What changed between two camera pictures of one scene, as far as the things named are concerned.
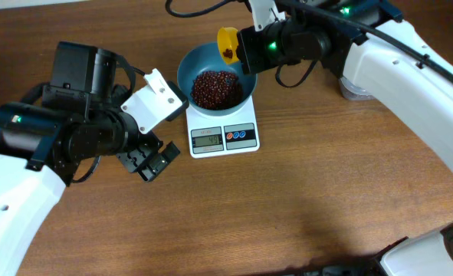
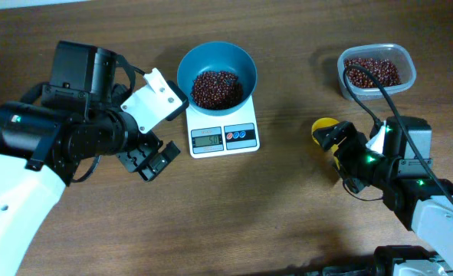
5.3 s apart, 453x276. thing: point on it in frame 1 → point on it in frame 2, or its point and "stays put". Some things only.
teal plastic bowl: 210,85 stays put
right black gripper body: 245,51 → 349,142
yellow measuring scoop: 228,40 → 325,123
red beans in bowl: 216,90 stays put
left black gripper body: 142,159 stays put
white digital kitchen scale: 217,136 stays put
